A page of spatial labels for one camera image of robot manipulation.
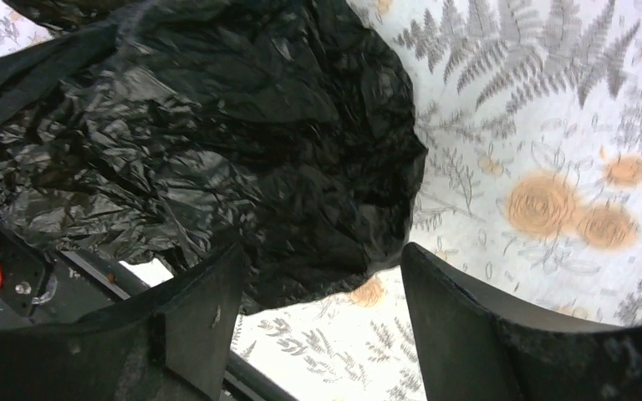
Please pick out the black trash bag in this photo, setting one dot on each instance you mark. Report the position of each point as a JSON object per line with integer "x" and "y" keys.
{"x": 284, "y": 126}

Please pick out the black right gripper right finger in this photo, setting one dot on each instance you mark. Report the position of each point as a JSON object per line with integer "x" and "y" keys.
{"x": 476, "y": 342}

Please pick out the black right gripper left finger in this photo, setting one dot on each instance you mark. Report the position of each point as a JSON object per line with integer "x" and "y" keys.
{"x": 170, "y": 342}

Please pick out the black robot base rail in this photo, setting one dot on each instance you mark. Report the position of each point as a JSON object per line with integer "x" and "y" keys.
{"x": 63, "y": 286}

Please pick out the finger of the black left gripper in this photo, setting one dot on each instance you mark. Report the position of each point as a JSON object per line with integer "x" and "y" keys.
{"x": 55, "y": 58}

